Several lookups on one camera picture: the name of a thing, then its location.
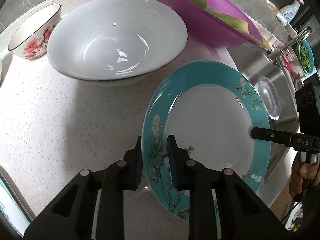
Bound purple plastic basin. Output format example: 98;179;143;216
171;0;263;48

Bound person right hand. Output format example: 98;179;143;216
289;152;319;197

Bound floral rimmed white bowl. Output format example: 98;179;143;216
8;3;61;60

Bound steel bowl in sink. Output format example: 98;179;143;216
255;76;281;121

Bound green peeled vegetable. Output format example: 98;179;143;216
188;0;249;33

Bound large white bowl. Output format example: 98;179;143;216
47;0;188;83

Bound white spray bottle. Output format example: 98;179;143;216
280;0;304;23

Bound chrome faucet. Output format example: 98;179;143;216
267;26;312;67

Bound teal bowl chopped greens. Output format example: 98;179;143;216
298;40;315;75

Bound stainless steel sink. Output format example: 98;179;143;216
228;45;301;160

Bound teal floral plate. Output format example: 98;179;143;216
142;61;271;220

